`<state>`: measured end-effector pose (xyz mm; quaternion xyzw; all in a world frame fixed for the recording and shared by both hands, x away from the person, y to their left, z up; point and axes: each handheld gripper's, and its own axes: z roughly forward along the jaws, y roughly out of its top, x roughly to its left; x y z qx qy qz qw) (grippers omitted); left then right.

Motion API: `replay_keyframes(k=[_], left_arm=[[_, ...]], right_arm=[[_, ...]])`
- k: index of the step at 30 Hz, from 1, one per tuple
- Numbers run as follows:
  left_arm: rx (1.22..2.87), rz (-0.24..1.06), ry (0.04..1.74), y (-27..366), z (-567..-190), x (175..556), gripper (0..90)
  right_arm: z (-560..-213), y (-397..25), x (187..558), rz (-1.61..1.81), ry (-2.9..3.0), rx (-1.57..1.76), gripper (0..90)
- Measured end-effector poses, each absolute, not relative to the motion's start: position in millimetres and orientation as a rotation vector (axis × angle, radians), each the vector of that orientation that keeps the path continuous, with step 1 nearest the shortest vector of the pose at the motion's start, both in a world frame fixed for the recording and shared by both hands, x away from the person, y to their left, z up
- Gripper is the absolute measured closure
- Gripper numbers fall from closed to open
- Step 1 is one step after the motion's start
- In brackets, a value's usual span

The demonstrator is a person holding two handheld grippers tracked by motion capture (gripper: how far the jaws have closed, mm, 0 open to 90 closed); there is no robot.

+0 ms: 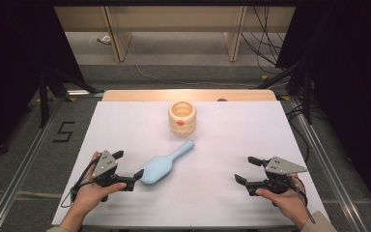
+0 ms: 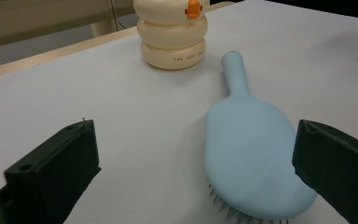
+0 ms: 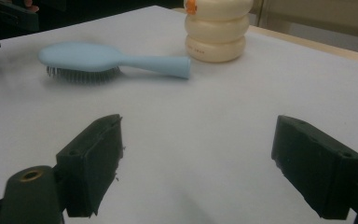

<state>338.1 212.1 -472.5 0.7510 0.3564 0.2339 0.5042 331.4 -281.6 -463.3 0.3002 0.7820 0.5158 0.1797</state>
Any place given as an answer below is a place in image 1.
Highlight white floor cable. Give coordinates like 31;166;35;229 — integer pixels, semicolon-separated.
127;47;259;89

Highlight person's right hand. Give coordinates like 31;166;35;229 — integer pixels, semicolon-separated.
254;173;310;230

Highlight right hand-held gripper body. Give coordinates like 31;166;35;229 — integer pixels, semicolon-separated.
245;156;308;197

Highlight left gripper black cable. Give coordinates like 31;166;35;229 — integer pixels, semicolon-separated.
60;157;101;209

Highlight bundle of black cables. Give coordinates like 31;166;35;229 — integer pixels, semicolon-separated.
241;5;296;75

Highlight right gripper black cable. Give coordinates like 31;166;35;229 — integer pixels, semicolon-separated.
291;175;317;225

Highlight short silver bar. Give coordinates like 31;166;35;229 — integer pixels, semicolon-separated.
67;89;91;97

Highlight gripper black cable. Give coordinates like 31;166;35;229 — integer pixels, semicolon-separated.
60;157;101;209
291;175;317;225

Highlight black metal stand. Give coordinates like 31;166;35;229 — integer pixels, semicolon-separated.
257;57;313;126
38;62;105;130

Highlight cream ribbed holder cup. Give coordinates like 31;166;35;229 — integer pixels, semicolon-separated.
168;101;197;136

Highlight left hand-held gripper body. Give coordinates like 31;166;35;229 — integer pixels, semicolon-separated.
91;150;135;192

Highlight aluminium floor rail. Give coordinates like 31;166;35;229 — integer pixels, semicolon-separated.
0;96;70;232
288;96;370;232

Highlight person's left hand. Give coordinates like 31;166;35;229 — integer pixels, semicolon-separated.
71;152;128;216

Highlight dark curtain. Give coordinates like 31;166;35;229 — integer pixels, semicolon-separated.
274;0;371;211
0;0;85;168

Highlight beige wooden desk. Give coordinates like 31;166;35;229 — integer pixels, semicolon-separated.
53;5;297;63

